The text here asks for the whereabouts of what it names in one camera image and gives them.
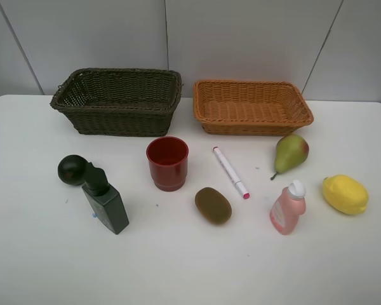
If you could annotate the white pink-tipped marker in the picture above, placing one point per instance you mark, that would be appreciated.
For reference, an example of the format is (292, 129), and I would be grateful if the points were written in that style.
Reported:
(231, 173)

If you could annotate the green pear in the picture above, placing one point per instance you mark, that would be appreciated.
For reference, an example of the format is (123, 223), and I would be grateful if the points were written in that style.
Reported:
(291, 151)

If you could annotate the pink lotion bottle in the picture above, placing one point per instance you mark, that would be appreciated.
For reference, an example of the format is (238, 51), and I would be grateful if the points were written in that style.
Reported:
(289, 206)

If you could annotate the yellow lemon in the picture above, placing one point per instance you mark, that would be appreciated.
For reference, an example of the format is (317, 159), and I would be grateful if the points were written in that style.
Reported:
(345, 194)

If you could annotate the red plastic cup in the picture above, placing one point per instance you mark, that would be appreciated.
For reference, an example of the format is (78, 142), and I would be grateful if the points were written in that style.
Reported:
(168, 160)

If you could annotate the brown kiwi fruit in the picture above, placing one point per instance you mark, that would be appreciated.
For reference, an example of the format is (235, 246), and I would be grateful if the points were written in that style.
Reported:
(213, 205)

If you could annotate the orange wicker basket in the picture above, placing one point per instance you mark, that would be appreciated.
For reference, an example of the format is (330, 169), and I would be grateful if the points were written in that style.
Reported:
(270, 108)

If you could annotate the dark pump bottle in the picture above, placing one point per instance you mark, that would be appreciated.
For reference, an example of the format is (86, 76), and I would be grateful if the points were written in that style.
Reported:
(104, 199)

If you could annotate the dark brown wicker basket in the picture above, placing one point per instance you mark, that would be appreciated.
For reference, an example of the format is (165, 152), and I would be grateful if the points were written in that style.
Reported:
(119, 102)

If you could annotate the dark round fruit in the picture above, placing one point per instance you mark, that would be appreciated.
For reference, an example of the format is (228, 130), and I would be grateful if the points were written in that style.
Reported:
(71, 169)

